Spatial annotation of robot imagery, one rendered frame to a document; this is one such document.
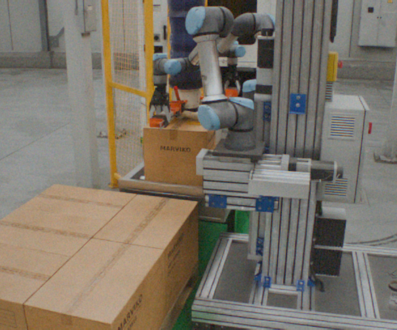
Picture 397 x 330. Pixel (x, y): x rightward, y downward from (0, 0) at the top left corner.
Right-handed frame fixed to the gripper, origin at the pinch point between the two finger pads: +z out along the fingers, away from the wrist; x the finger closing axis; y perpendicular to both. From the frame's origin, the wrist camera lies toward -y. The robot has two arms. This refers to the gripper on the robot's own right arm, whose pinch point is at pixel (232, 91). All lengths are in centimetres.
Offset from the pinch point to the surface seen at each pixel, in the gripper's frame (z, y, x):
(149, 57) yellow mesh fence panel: -21, -12, -65
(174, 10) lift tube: -57, 40, -30
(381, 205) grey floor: 108, -73, 125
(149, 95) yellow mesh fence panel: 7, -13, -65
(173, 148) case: 24, 60, -27
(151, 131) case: 15, 60, -41
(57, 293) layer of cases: 52, 178, -46
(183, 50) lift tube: -32, 40, -25
